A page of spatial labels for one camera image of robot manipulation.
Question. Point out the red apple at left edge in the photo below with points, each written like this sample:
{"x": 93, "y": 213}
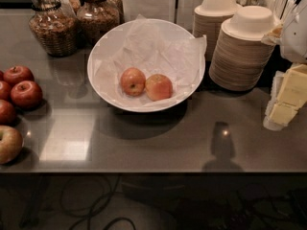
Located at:
{"x": 5, "y": 90}

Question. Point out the white paper bowl liner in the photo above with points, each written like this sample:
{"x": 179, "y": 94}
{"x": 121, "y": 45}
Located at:
{"x": 153, "y": 48}

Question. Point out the red apple middle left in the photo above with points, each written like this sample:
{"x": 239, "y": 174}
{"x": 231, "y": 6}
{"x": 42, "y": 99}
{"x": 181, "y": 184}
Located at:
{"x": 27, "y": 94}

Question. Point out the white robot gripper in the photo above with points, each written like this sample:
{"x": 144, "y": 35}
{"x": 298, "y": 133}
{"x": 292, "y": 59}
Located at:
{"x": 296, "y": 40}

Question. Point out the stack of paper bowls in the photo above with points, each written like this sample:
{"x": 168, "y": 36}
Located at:
{"x": 240, "y": 56}
{"x": 208, "y": 19}

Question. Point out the yellow-red apple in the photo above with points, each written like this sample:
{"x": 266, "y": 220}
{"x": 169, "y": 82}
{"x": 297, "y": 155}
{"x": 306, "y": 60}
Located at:
{"x": 132, "y": 82}
{"x": 158, "y": 87}

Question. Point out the red apple upper left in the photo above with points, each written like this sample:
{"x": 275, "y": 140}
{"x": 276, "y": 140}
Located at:
{"x": 17, "y": 74}

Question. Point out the yellow-green apple at bottom left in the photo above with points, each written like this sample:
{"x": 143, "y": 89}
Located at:
{"x": 11, "y": 142}

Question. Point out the large white bowl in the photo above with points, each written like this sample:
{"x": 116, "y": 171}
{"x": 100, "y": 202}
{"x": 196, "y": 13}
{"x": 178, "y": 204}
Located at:
{"x": 105, "y": 90}

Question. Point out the right glass granola jar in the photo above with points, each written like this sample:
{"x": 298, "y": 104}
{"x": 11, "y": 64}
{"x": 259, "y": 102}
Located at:
{"x": 97, "y": 17}

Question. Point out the rear stack of paper bowls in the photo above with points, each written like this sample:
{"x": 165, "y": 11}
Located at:
{"x": 208, "y": 19}

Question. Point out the front stack of paper bowls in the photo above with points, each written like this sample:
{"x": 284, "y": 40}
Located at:
{"x": 240, "y": 56}

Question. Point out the dark red apple lower left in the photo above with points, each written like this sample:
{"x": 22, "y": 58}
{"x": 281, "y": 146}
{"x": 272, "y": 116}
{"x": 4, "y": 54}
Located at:
{"x": 7, "y": 113}

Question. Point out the glass granola jar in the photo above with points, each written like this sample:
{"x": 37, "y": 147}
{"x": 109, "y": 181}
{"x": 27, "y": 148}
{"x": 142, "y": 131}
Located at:
{"x": 55, "y": 30}
{"x": 97, "y": 17}

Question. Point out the left glass granola jar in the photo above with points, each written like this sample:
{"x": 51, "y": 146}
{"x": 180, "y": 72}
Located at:
{"x": 55, "y": 30}

